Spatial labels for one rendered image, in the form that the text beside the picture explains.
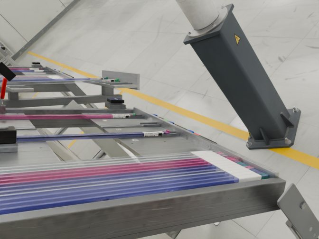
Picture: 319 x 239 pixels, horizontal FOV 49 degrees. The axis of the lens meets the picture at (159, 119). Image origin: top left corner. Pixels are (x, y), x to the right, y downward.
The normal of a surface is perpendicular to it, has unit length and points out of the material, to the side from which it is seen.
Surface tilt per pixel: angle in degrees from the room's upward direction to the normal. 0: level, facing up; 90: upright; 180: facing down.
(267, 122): 90
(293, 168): 0
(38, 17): 90
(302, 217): 90
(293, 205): 90
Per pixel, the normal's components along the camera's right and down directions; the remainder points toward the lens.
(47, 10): 0.49, 0.23
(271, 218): -0.56, -0.66
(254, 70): 0.73, -0.11
